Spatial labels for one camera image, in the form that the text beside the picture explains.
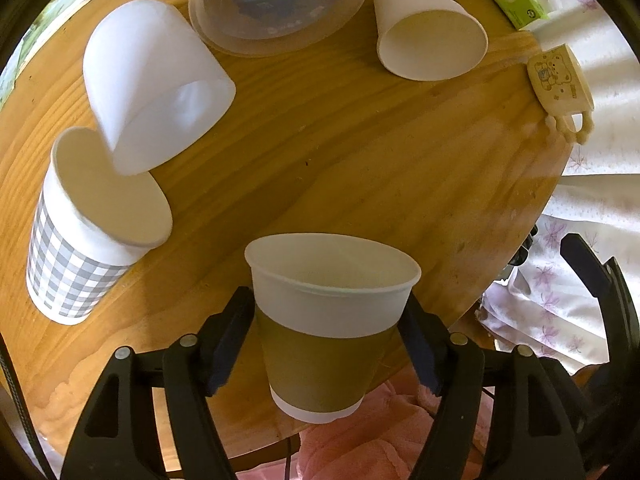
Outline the brown sleeve paper cup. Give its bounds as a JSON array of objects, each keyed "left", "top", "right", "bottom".
[{"left": 244, "top": 233, "right": 422, "bottom": 425}]

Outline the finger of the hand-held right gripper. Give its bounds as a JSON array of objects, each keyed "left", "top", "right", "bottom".
[{"left": 560, "top": 232, "right": 640, "bottom": 396}]

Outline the pink fleece blanket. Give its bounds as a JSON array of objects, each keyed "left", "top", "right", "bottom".
[{"left": 235, "top": 362, "right": 496, "bottom": 480}]

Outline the grey checkered paper cup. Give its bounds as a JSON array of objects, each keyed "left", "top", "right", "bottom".
[{"left": 26, "top": 127, "right": 174, "bottom": 326}]

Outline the leaf print white paper cup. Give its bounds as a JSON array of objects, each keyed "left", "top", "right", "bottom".
[{"left": 370, "top": 0, "right": 489, "bottom": 82}]

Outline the black cable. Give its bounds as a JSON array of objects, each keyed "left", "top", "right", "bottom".
[{"left": 0, "top": 332, "right": 51, "bottom": 478}]

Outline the translucent white plastic cup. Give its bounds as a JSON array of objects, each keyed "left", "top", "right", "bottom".
[{"left": 82, "top": 0, "right": 237, "bottom": 177}]

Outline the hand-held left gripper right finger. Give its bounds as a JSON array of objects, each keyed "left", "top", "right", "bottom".
[{"left": 397, "top": 294, "right": 587, "bottom": 480}]

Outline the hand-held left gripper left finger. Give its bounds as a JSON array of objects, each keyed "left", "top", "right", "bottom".
[{"left": 60, "top": 286, "right": 257, "bottom": 480}]

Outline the clear plastic lid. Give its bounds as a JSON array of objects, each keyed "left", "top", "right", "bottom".
[{"left": 188, "top": 0, "right": 371, "bottom": 57}]

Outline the beige bear print mug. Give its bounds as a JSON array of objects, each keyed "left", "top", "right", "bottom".
[{"left": 526, "top": 44, "right": 596, "bottom": 145}]

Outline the white floral bed sheet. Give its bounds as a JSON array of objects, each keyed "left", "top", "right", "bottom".
[{"left": 475, "top": 0, "right": 640, "bottom": 376}]

